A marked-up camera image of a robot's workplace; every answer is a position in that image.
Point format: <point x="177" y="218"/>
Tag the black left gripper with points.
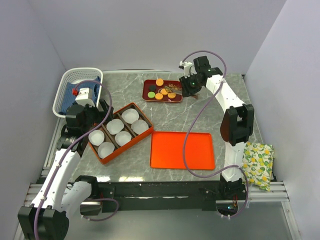
<point x="101" y="115"/>

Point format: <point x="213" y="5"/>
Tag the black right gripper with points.
<point x="187" y="91"/>

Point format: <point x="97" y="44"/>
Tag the metal serving tongs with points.
<point x="171" y="88"/>

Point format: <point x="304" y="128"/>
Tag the orange biscuit cookie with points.
<point x="159" y="82"/>
<point x="158" y="96"/>
<point x="164" y="92"/>
<point x="171" y="95"/>

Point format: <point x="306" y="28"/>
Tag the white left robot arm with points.
<point x="48" y="216"/>

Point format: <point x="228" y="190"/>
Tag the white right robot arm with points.
<point x="237" y="122"/>

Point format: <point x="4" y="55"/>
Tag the white paper cup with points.
<point x="130" y="115"/>
<point x="114" y="126"/>
<point x="96" y="137"/>
<point x="122" y="138"/>
<point x="105" y="149"/>
<point x="139" y="126"/>

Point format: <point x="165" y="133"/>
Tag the blue checkered cloth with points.
<point x="68" y="97"/>

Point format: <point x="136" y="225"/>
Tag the orange cookie box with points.
<point x="128" y="127"/>

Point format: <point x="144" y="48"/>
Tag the dark red serving tray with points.
<point x="165" y="99"/>

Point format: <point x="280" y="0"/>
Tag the black sandwich cookie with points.
<point x="152" y="88"/>

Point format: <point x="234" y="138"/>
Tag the green sandwich cookie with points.
<point x="151" y="94"/>

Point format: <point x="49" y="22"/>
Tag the white plastic basket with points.
<point x="74" y="76"/>

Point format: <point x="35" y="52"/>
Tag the lemon print cloth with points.
<point x="257" y="164"/>

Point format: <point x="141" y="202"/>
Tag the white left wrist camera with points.
<point x="83" y="96"/>

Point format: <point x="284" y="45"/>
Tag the black aluminium base frame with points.
<point x="177" y="195"/>

